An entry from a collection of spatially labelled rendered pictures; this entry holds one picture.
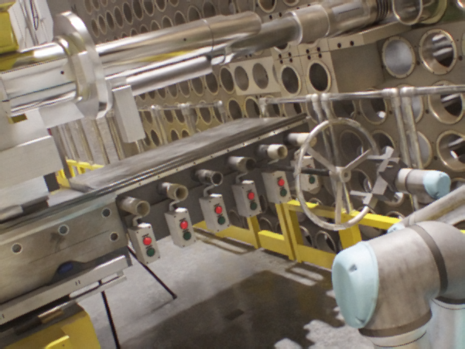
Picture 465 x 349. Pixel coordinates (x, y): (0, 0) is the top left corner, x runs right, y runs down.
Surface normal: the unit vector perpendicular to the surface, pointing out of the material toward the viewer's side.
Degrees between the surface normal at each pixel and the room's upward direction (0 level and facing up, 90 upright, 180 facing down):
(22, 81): 90
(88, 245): 90
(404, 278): 74
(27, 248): 90
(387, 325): 83
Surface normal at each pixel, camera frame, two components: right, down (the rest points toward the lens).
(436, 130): -0.81, 0.34
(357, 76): 0.53, 0.07
